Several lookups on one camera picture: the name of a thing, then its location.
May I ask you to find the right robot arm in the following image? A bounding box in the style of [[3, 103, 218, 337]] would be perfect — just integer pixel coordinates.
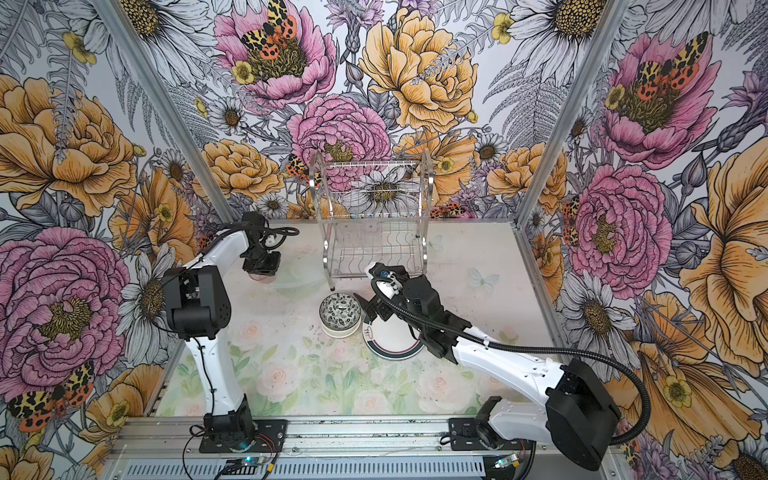
[[362, 270, 620, 471]]

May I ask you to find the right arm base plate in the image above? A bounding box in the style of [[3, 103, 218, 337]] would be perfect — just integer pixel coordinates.
[[441, 417, 531, 452]]

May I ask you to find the aluminium front rail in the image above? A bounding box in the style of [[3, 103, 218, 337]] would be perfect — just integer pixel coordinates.
[[107, 413, 625, 461]]

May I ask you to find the pink patterned bowl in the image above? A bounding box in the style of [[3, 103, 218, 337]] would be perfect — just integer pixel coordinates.
[[319, 293, 362, 329]]

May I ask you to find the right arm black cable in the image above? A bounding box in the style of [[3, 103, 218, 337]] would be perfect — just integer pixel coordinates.
[[370, 277, 652, 446]]

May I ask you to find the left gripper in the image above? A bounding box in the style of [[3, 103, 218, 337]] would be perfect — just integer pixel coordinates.
[[240, 242, 281, 276]]

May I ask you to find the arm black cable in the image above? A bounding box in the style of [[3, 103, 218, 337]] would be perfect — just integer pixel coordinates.
[[152, 223, 301, 415], [370, 277, 652, 446]]

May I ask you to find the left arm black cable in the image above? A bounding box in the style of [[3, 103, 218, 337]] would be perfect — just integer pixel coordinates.
[[152, 223, 301, 415]]

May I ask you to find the pink drinking glass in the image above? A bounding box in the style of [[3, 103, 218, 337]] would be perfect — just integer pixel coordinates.
[[249, 274, 276, 284]]

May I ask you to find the green rimmed plate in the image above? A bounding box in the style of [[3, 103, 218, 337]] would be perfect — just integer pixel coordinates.
[[362, 317, 424, 361]]

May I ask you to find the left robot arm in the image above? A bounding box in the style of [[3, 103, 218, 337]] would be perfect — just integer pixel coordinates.
[[161, 212, 280, 453]]

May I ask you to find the cream white bowl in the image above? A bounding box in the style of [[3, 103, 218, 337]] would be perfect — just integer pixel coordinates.
[[321, 324, 360, 339]]

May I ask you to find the green circuit board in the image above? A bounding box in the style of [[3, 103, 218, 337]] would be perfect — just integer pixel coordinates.
[[232, 456, 272, 469]]

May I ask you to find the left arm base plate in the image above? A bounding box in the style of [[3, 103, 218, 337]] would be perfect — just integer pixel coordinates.
[[198, 419, 288, 454]]

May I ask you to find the clear plastic lid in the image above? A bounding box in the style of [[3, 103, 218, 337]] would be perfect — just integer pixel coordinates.
[[270, 262, 327, 295]]

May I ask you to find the chrome two-tier dish rack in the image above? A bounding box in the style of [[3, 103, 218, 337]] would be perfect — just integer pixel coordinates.
[[309, 151, 434, 291]]

